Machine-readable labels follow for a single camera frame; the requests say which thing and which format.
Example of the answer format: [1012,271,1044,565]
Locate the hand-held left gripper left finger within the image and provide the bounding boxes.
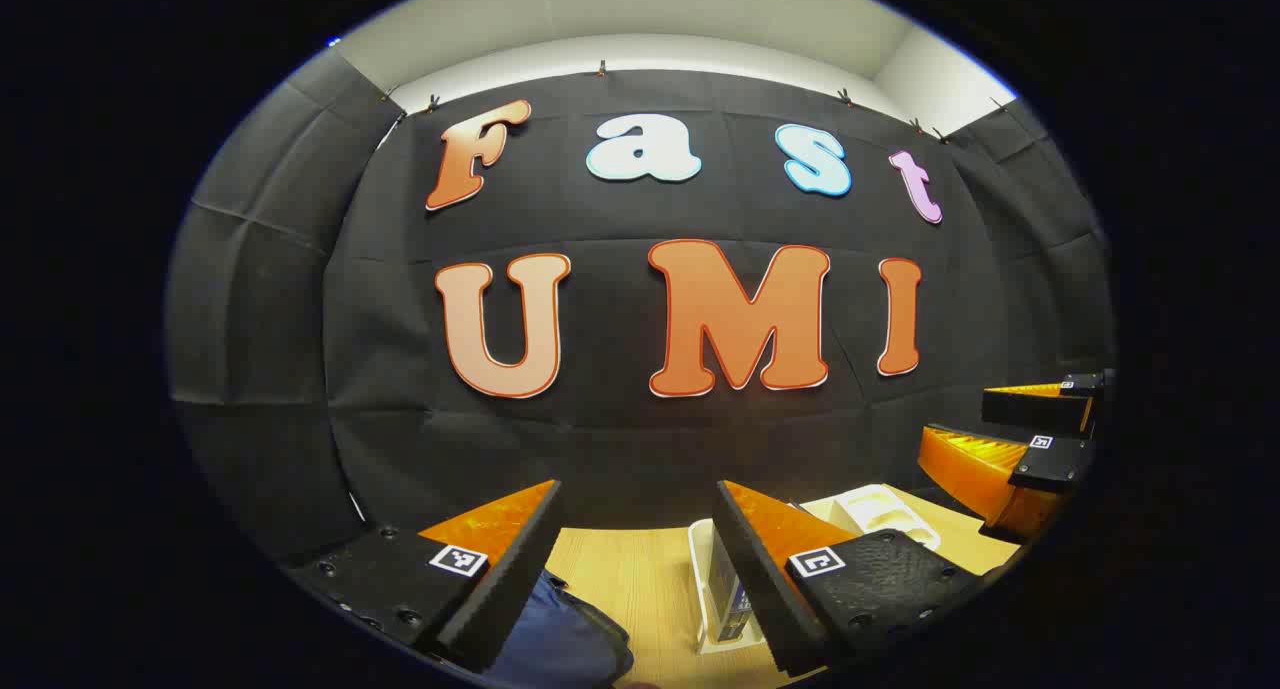
[285,479,566,675]

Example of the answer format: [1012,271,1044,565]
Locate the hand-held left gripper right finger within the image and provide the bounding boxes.
[710,479,989,678]

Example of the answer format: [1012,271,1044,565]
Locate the blue cover book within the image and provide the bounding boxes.
[708,534,754,643]

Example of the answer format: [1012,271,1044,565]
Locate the blue schoolbag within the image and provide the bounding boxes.
[480,569,635,689]

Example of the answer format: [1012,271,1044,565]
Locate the white bookshelf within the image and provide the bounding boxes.
[688,484,942,656]

